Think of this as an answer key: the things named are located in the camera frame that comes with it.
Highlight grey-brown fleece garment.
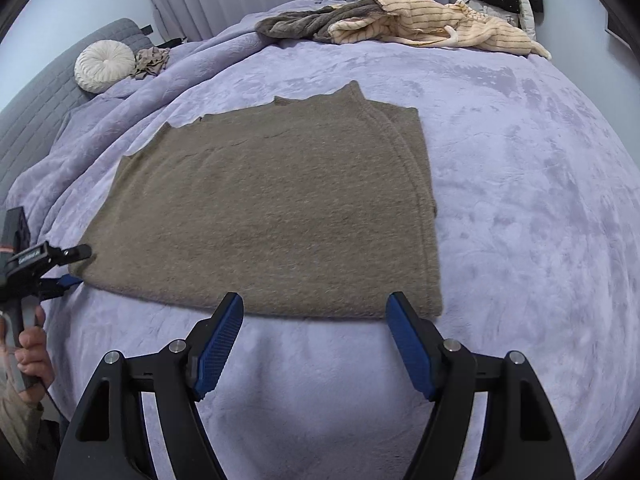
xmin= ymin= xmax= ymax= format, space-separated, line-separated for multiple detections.
xmin=255 ymin=0 xmax=386 ymax=44

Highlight round white pleated pillow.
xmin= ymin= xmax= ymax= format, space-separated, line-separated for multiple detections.
xmin=74 ymin=40 xmax=137 ymax=94

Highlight brown knit sweater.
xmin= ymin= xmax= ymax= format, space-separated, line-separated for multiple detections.
xmin=69 ymin=80 xmax=444 ymax=320

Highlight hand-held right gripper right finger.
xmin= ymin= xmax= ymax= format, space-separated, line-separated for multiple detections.
xmin=385 ymin=291 xmax=576 ymax=480

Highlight grey quilted headboard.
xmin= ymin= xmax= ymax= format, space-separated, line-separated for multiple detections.
xmin=0 ymin=18 xmax=154 ymax=202

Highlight small beige crumpled cloth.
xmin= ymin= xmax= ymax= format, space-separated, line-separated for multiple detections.
xmin=131 ymin=46 xmax=171 ymax=81

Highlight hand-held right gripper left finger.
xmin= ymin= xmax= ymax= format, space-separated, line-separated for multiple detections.
xmin=52 ymin=292 xmax=245 ymax=480

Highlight cream striped garment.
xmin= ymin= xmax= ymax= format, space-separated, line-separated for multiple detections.
xmin=327 ymin=0 xmax=553 ymax=61

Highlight lavender plush blanket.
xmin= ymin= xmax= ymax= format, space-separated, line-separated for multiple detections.
xmin=7 ymin=0 xmax=638 ymax=480

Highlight person's left hand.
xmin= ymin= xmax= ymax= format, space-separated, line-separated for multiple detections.
xmin=0 ymin=305 xmax=55 ymax=407

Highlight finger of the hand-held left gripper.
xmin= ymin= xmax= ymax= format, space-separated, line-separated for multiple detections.
xmin=47 ymin=243 xmax=94 ymax=267
xmin=31 ymin=275 xmax=84 ymax=302

